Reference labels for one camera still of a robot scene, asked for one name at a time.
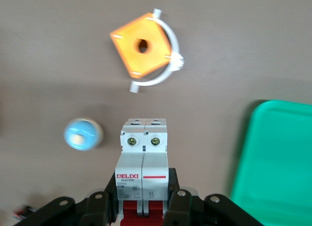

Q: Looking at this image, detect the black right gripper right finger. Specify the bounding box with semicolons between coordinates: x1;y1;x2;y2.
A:
162;167;265;226

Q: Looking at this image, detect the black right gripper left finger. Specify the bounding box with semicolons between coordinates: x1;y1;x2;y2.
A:
14;171;122;226

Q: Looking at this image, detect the white red circuit breaker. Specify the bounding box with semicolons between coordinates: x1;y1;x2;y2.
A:
114;117;171;226

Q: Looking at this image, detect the blue dome buzzer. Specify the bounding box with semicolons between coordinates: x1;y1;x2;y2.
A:
63;117;104;152

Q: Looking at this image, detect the green plastic tray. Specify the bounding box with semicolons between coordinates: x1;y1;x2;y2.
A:
229;99;312;226

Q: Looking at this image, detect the white curved plastic arc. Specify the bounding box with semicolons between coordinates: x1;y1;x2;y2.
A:
128;8;185;94

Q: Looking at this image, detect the orange button box with hole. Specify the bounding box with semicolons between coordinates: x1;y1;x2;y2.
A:
109;12;174;79

